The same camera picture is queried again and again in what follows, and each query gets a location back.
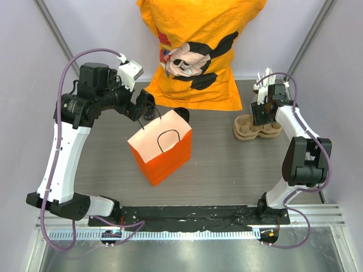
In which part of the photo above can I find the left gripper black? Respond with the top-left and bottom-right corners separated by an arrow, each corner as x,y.
97,69 -> 147,121

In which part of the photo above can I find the pulp cup carrier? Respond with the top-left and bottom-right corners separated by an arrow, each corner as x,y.
234,114 -> 282,137
233,129 -> 282,141

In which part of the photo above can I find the orange paper bag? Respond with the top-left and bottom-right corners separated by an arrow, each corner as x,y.
128,109 -> 192,186

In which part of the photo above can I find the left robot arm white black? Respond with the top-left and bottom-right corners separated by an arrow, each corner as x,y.
26,61 -> 148,226

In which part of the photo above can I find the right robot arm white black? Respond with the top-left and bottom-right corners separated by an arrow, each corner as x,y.
251,83 -> 332,224

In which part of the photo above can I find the black cup with lettering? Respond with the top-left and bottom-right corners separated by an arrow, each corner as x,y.
143,94 -> 156,121

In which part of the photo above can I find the black ribbed cup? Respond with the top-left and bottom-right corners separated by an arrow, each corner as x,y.
174,107 -> 190,123

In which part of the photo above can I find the orange cartoon mouse cloth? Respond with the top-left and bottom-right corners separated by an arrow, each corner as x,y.
137,0 -> 266,111

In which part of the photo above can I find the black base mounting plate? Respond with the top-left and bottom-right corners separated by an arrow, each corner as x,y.
87,204 -> 292,232

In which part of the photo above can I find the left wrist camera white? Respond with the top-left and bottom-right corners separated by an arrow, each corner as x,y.
117,54 -> 143,92

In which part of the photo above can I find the aluminium frame rail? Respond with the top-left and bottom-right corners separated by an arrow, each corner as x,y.
33,0 -> 73,61

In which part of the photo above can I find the white slotted cable duct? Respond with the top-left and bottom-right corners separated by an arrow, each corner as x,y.
48,229 -> 261,241

